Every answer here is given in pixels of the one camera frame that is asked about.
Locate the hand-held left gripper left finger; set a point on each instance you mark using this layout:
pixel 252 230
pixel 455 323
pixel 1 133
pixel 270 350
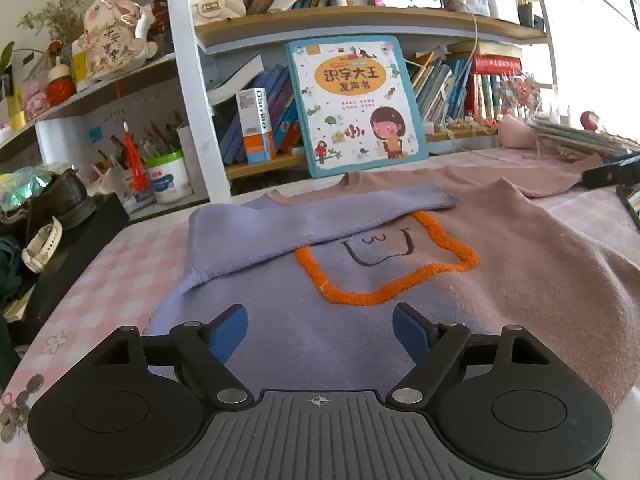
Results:
pixel 230 332

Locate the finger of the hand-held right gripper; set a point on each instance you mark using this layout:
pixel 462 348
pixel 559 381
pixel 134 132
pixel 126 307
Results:
pixel 612 175

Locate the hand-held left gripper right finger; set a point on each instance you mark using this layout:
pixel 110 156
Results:
pixel 410 332

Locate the purple and pink sweater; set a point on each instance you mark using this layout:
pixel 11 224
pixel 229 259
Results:
pixel 525 270

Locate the stack of flat picture books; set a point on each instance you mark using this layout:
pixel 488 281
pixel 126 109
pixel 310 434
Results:
pixel 580 137

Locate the pink round pouch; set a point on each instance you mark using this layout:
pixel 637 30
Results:
pixel 517 132

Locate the colourful bead flower ornament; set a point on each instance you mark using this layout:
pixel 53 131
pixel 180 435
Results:
pixel 517 92

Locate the red book box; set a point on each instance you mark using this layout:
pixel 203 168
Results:
pixel 497 65

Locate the white plastic jar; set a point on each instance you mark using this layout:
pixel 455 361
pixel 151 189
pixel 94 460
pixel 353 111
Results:
pixel 167 180

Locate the black box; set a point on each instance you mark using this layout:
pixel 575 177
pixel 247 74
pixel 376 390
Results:
pixel 85 245

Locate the black cup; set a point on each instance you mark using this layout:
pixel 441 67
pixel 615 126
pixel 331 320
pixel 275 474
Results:
pixel 525 15

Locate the row of leaning thin books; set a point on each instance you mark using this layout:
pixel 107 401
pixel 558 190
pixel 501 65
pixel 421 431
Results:
pixel 445 85

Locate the red tassel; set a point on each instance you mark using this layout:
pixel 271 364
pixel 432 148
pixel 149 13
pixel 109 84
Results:
pixel 136 165

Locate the bunch of pens and pencils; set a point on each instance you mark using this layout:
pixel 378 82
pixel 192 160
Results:
pixel 155 140

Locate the white wristwatch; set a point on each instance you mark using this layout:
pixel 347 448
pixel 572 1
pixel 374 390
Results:
pixel 45 240

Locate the white orange toothpaste box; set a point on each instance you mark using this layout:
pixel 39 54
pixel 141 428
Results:
pixel 255 125

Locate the white bookshelf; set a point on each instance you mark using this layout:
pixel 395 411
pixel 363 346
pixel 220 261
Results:
pixel 192 110

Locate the row of blue books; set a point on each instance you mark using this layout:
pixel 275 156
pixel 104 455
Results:
pixel 282 110

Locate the teal-bordered children's book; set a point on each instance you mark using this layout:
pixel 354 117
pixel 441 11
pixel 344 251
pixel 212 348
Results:
pixel 350 110

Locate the dark green cloth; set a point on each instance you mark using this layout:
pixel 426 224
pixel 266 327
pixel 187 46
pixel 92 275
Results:
pixel 10 260

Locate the iridescent sequin cloth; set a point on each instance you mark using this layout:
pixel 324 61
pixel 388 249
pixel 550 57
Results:
pixel 20 185

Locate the red white doll figurine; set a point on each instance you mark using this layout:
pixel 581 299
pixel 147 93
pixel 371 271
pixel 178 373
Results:
pixel 61 90

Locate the green plant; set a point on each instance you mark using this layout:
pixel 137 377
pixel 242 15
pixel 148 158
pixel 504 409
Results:
pixel 6 55

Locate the dried flower bouquet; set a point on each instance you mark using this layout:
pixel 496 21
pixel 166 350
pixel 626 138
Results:
pixel 60 10

